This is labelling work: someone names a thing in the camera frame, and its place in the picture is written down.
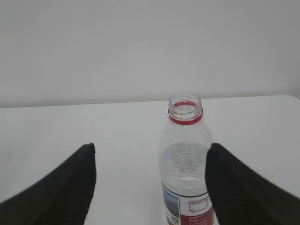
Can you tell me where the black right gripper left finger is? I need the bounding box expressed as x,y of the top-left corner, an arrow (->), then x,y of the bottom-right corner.
0,143 -> 97,225

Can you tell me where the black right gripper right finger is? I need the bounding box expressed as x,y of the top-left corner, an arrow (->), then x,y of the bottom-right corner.
205,143 -> 300,225

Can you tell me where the clear plastic water bottle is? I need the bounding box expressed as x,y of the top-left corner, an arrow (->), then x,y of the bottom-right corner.
158,91 -> 217,225

